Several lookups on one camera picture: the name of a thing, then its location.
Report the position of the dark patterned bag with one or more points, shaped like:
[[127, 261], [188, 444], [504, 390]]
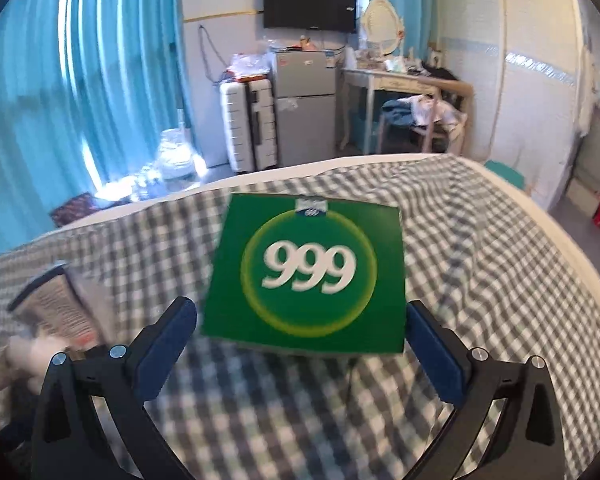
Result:
[[75, 209]]

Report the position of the white suitcase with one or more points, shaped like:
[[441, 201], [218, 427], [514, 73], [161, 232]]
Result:
[[249, 125]]

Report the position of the silver foil pouch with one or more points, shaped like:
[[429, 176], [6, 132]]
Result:
[[65, 304]]

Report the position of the white vanity desk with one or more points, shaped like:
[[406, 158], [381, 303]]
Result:
[[372, 82]]

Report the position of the wall mounted black television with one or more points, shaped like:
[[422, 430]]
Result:
[[321, 15]]

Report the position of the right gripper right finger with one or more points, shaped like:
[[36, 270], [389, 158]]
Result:
[[527, 441]]

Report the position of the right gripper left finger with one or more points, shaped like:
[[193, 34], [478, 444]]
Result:
[[68, 441]]

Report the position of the white plastic bottle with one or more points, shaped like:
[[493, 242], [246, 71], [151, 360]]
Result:
[[30, 358]]

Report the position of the wooden chair with clothes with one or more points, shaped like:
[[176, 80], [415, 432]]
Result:
[[442, 108]]

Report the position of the checkered green white tablecloth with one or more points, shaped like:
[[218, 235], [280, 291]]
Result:
[[484, 258]]

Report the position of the oval white vanity mirror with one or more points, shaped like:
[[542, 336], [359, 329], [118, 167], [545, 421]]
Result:
[[383, 28]]

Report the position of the grey mini fridge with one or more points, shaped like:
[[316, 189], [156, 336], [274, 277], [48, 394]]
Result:
[[304, 85]]

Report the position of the green 999 medicine box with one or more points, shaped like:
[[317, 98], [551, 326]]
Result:
[[308, 275]]

